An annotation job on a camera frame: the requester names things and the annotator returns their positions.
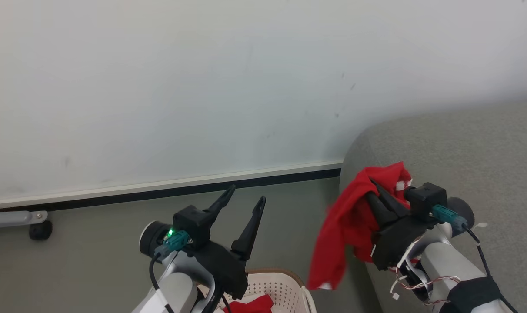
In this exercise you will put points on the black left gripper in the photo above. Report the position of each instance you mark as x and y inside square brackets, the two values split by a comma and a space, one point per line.
[226, 269]

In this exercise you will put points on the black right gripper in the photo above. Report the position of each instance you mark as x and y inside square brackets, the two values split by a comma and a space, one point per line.
[394, 243]

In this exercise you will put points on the red garment with white trim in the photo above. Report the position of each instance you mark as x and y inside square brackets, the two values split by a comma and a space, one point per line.
[346, 221]

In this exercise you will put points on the cream perforated laundry basket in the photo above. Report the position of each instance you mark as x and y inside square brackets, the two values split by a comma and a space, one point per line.
[283, 289]

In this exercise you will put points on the red clothing piece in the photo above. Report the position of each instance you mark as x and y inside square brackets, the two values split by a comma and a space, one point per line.
[252, 305]

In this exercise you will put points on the white and black baseboard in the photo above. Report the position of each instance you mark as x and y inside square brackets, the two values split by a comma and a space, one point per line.
[159, 187]

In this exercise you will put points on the grey fabric sofa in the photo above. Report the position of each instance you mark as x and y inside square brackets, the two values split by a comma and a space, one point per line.
[485, 152]

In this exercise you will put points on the black caster wheel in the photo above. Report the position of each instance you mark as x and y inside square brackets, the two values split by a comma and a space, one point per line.
[40, 230]

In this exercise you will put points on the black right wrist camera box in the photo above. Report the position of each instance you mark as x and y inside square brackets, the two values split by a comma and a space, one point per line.
[425, 196]

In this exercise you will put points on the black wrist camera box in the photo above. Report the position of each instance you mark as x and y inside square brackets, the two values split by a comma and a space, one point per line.
[425, 196]
[194, 224]

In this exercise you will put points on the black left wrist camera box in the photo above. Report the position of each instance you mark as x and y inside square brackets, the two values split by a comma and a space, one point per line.
[194, 224]

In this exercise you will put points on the grey metal frame leg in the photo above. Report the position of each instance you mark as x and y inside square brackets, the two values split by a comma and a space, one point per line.
[11, 218]

